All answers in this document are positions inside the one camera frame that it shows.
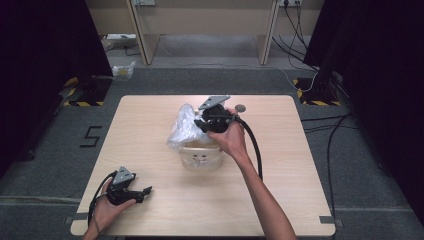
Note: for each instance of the clear plastic bag with contents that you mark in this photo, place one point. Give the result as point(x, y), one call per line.
point(123, 70)

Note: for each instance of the person's right hand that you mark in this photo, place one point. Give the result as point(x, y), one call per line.
point(231, 140)

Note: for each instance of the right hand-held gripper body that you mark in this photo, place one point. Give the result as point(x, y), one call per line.
point(216, 120)

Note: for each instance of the wall socket strip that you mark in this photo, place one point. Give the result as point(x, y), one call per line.
point(290, 2)
point(143, 2)

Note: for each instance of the grey tape strip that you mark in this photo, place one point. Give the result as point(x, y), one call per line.
point(78, 218)
point(326, 220)

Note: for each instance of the black stand base striped tape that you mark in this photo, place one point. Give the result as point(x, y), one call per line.
point(88, 91)
point(318, 96)

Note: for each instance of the white power strip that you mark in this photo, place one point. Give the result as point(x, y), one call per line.
point(120, 36)

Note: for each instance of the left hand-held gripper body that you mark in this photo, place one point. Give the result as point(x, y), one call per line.
point(120, 195)

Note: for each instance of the person's left hand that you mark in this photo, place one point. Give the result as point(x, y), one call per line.
point(106, 213)

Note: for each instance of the black curtain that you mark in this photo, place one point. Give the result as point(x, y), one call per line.
point(383, 83)
point(43, 66)

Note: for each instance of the white square trash bin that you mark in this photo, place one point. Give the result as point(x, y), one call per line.
point(201, 160)

